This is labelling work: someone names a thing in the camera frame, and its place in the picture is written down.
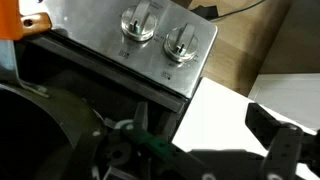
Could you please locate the dark grey cooking pot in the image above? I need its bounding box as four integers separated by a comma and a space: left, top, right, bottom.
0, 13, 99, 180

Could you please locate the stainless steel gas stove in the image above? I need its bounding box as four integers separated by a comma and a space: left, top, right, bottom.
18, 0, 218, 112

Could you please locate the right silver stove knob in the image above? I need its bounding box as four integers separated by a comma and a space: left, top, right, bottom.
164, 23, 198, 63

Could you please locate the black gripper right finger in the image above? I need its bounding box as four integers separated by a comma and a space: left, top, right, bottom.
245, 103, 320, 180

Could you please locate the silver stove knob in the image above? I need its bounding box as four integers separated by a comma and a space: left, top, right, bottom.
164, 23, 198, 63
121, 0, 157, 42

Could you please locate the left silver stove knob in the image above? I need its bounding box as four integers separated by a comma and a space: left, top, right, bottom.
121, 0, 157, 42

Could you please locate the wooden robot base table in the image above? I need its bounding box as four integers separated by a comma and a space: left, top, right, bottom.
173, 0, 294, 98

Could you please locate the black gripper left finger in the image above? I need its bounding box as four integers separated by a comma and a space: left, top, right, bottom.
66, 101, 188, 180

